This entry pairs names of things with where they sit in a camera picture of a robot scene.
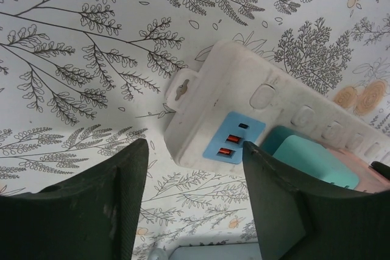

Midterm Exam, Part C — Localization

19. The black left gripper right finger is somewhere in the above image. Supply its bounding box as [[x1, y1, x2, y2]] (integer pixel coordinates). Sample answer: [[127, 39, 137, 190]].
[[242, 140, 390, 260]]

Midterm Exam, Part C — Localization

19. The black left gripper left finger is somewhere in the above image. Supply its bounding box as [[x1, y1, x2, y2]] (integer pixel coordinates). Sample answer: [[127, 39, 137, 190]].
[[0, 138, 151, 260]]

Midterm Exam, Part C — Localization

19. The pink plug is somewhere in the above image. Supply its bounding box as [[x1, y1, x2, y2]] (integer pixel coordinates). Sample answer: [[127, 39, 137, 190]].
[[341, 147, 390, 195]]

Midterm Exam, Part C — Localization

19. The teal plug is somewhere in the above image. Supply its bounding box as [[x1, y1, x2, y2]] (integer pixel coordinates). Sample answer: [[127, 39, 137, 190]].
[[261, 125, 360, 192]]

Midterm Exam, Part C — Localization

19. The floral table mat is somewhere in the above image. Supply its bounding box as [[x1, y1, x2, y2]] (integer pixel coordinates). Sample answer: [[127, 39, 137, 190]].
[[0, 0, 390, 260]]

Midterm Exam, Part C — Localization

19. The white power strip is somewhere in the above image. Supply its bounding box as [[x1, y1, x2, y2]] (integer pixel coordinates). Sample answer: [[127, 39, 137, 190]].
[[164, 39, 390, 188]]

